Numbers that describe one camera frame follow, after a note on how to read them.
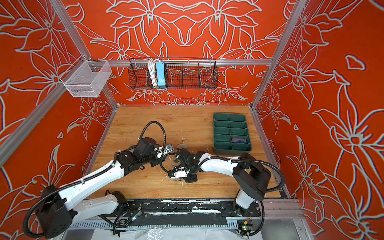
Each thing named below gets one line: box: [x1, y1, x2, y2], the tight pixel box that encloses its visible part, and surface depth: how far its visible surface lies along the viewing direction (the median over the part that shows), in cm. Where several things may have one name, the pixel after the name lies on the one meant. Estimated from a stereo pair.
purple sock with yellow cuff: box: [232, 137, 248, 144], surface depth 94 cm
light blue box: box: [156, 62, 166, 89], surface depth 92 cm
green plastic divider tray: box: [213, 112, 252, 156], surface depth 100 cm
